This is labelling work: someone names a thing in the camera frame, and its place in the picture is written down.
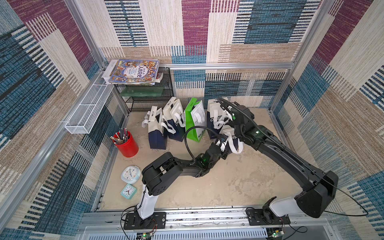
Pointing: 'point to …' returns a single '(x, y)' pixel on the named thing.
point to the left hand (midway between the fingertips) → (227, 142)
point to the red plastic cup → (129, 148)
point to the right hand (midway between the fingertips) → (245, 112)
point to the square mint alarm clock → (128, 191)
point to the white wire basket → (83, 119)
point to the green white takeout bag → (194, 115)
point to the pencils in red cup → (121, 136)
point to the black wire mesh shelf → (141, 98)
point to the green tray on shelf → (141, 91)
